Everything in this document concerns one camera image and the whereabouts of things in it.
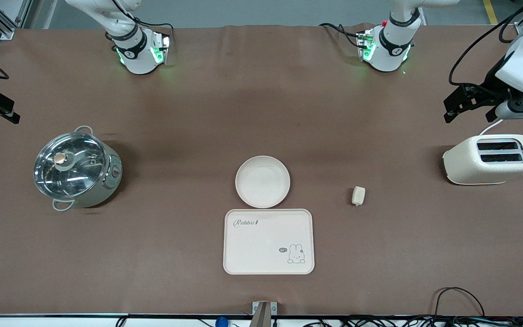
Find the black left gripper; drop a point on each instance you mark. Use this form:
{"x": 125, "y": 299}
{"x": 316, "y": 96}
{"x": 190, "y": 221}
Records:
{"x": 490, "y": 88}

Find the small white bun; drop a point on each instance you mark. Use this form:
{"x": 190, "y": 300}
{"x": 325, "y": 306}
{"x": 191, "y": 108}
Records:
{"x": 358, "y": 195}

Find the round cream plate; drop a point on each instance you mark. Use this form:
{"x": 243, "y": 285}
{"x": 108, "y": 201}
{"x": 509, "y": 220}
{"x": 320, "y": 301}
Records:
{"x": 262, "y": 181}

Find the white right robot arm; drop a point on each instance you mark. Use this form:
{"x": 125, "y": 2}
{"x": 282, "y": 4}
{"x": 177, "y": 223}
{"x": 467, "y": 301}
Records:
{"x": 136, "y": 54}

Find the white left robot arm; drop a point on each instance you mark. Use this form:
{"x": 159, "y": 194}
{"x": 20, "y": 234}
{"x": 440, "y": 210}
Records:
{"x": 391, "y": 45}

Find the cream rabbit print tray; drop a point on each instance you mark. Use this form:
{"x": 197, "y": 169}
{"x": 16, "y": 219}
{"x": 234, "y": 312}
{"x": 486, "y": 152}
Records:
{"x": 266, "y": 243}

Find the cream two-slot toaster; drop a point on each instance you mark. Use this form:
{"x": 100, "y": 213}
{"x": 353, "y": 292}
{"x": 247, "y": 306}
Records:
{"x": 488, "y": 165}

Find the glass pot lid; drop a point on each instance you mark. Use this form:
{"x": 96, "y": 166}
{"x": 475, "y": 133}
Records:
{"x": 68, "y": 164}

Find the steel pot with glass lid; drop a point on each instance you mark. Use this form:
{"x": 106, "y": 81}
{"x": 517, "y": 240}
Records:
{"x": 107, "y": 179}

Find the brown table mat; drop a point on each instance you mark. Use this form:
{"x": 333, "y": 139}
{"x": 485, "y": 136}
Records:
{"x": 261, "y": 113}

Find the blue round cap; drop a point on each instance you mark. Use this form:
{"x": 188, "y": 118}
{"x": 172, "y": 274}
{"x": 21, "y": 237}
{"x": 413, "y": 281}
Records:
{"x": 221, "y": 322}

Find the grey metal table bracket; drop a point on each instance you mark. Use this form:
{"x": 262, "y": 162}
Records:
{"x": 263, "y": 313}

